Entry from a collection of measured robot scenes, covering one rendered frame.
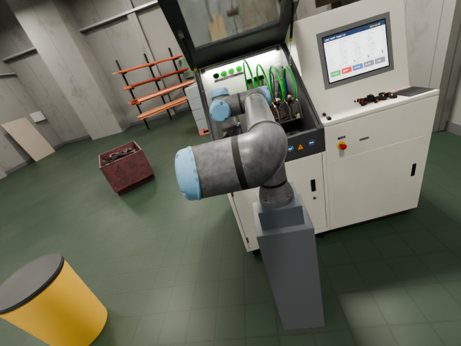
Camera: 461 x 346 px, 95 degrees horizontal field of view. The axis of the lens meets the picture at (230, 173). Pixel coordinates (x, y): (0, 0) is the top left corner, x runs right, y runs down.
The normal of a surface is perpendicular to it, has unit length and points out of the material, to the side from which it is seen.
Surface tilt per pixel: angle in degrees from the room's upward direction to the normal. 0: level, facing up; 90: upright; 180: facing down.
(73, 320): 93
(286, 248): 90
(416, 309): 0
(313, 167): 90
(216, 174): 75
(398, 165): 90
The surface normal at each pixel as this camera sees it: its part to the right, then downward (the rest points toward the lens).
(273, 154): 0.57, -0.05
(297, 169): 0.08, 0.47
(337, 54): 0.02, 0.25
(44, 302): 0.77, 0.16
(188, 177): -0.18, 0.14
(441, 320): -0.26, -0.84
